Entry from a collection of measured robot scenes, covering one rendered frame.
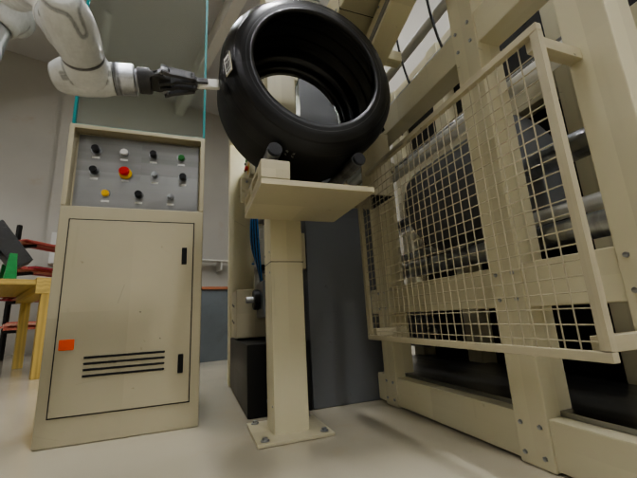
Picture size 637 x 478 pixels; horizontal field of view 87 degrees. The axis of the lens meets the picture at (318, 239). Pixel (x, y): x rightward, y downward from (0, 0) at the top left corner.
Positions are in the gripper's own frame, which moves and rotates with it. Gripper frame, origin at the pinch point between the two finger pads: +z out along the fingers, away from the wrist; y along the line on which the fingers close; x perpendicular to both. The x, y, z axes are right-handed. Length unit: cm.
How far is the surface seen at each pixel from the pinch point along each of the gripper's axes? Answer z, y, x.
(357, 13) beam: 65, 4, -40
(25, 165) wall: -307, 706, -305
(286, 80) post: 37, 28, -24
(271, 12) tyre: 21.1, -12.6, -17.7
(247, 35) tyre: 12.2, -12.5, -8.4
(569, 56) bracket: 74, -57, 30
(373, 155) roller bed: 69, 21, 16
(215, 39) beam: 84, 498, -468
